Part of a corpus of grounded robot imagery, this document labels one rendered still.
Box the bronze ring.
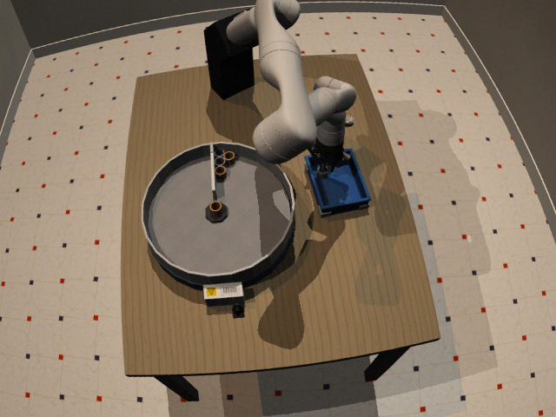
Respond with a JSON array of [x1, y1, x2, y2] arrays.
[[210, 201, 222, 216], [215, 166, 227, 180], [223, 151, 235, 165]]

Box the blue crate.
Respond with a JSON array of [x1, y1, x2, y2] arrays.
[[304, 148, 371, 218]]

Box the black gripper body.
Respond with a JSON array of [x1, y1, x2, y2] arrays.
[[314, 138, 344, 159]]

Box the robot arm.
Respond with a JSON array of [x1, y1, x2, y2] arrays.
[[227, 0, 356, 164]]

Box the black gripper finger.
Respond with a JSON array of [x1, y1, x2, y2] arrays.
[[308, 144, 327, 171], [328, 150, 351, 174]]

